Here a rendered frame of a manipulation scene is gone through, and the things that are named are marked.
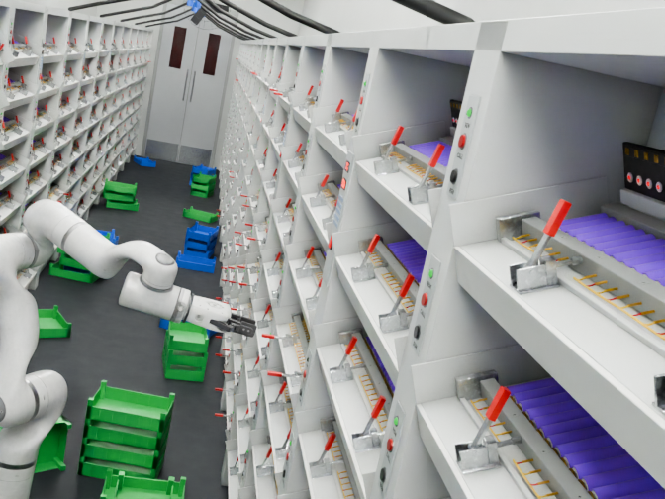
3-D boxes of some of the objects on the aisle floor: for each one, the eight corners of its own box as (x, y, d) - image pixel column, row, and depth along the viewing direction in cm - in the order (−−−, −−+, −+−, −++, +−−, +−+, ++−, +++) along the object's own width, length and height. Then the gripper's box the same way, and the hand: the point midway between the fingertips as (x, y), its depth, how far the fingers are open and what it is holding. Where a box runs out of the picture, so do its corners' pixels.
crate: (-21, 476, 301) (-15, 427, 297) (56, 460, 322) (62, 414, 318) (-13, 486, 296) (-6, 437, 291) (65, 470, 317) (72, 424, 312)
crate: (97, 516, 292) (100, 496, 290) (104, 486, 311) (107, 467, 309) (180, 525, 297) (184, 505, 295) (182, 495, 316) (186, 476, 315)
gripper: (179, 310, 206) (247, 331, 210) (177, 332, 190) (250, 354, 194) (189, 283, 204) (257, 305, 208) (187, 303, 189) (261, 326, 193)
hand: (246, 326), depth 201 cm, fingers open, 3 cm apart
